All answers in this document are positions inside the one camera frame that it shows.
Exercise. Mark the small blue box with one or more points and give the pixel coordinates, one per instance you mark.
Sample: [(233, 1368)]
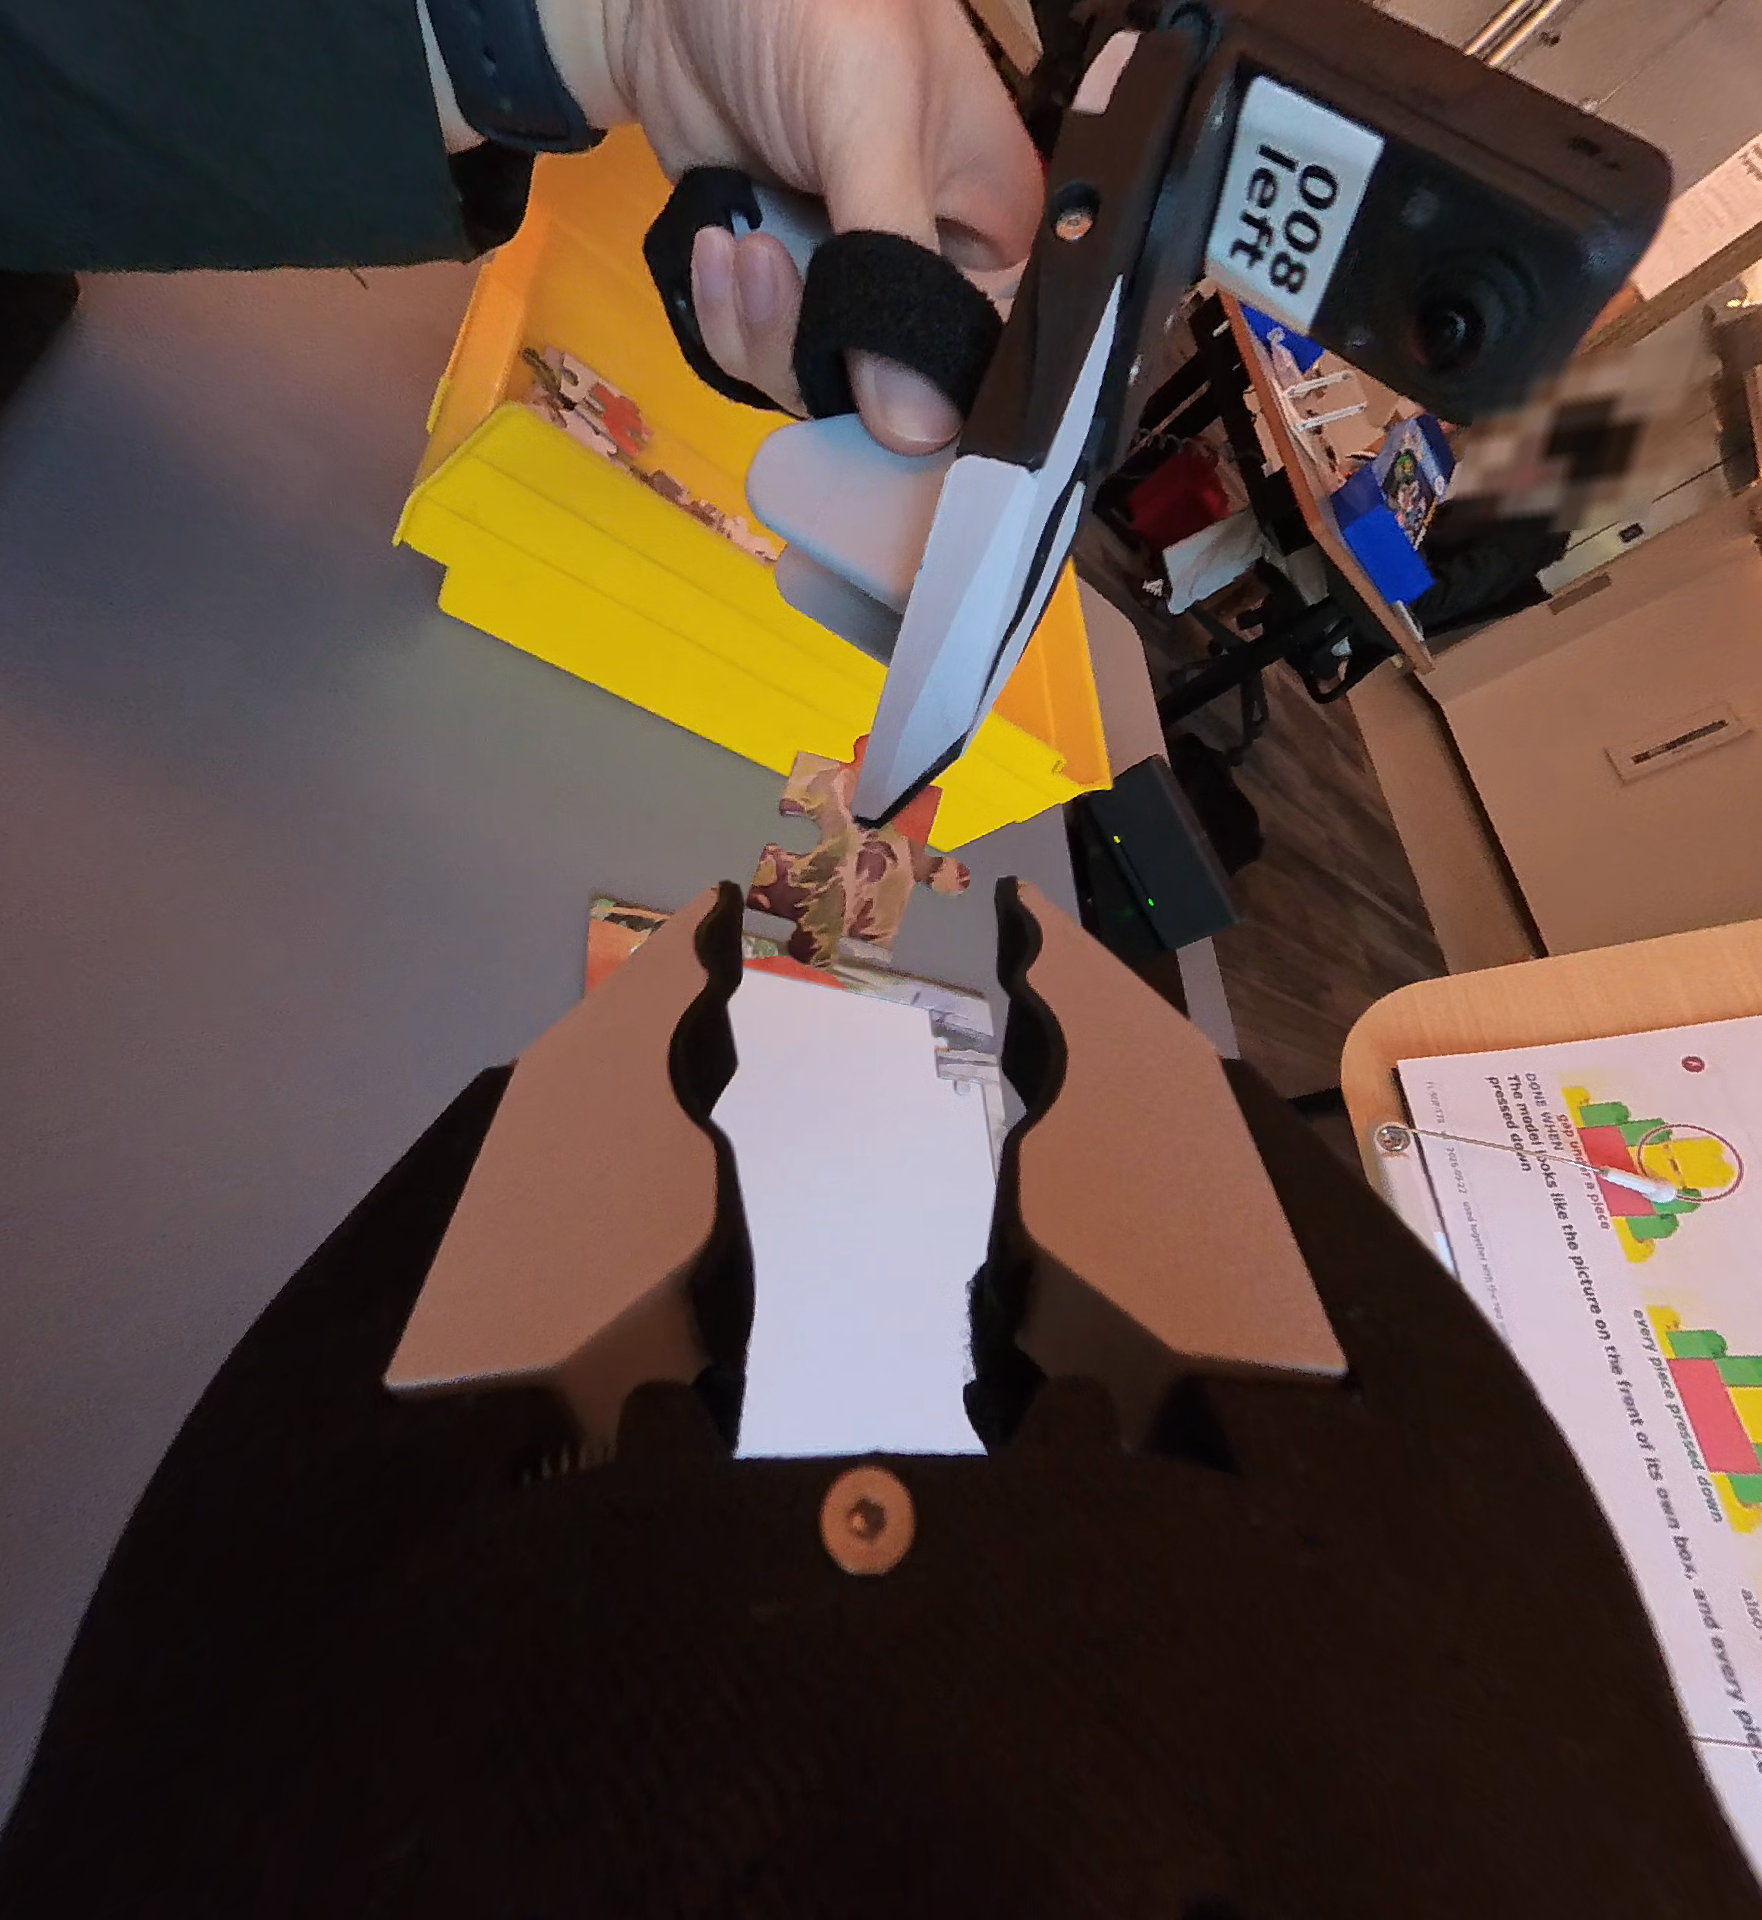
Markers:
[(1279, 349)]

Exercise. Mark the black wristband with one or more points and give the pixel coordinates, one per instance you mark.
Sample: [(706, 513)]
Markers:
[(520, 90)]

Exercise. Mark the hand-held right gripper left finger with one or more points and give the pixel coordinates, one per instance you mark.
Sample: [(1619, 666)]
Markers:
[(567, 1200)]

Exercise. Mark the grey desk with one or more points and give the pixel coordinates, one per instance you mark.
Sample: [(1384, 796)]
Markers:
[(221, 750)]

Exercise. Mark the red bag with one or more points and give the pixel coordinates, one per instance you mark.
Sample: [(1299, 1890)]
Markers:
[(1181, 495)]

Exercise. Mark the yellow bin with puzzle pieces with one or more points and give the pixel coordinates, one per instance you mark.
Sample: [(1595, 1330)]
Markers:
[(641, 601)]

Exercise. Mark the pile of puzzle pieces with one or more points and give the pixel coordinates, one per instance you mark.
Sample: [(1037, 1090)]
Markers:
[(596, 405)]

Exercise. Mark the beige cabinet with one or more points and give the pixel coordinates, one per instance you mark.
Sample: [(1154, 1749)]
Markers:
[(1647, 840)]

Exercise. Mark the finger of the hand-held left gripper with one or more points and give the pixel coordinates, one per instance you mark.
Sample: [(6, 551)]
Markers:
[(1084, 391), (948, 630)]

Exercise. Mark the white paper sign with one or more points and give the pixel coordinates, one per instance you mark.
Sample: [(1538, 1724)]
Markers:
[(1736, 195)]

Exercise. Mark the person's left hand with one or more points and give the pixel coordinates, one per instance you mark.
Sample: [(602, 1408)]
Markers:
[(821, 105)]

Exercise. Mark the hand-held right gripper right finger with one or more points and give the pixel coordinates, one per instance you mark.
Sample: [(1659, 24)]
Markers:
[(1181, 1200)]

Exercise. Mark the puzzle frame board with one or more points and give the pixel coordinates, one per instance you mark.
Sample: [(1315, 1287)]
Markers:
[(850, 1231)]

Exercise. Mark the black device with green lights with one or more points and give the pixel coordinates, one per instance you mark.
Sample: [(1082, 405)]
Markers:
[(1150, 854)]

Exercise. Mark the person's left forearm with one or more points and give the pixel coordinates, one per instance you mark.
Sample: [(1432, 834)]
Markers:
[(147, 121)]

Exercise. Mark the brown floral puzzle piece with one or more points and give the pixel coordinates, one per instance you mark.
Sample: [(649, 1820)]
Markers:
[(850, 884)]

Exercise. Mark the large blue box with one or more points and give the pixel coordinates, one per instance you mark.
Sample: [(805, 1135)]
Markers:
[(1384, 525)]

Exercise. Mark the printed instruction sheet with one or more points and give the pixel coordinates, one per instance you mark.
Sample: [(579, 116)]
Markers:
[(1647, 1501)]

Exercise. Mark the instruction sheet on stand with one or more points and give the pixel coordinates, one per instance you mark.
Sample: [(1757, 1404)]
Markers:
[(1571, 975)]

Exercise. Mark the lavender stone-pattern puzzle piece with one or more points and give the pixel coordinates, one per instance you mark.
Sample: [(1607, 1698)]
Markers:
[(971, 1050)]

